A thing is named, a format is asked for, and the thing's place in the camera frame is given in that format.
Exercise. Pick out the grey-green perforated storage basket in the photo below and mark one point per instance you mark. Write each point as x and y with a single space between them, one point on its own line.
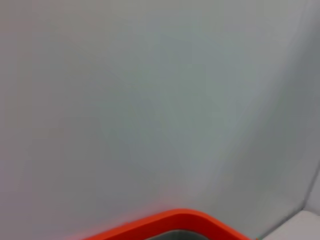
185 235

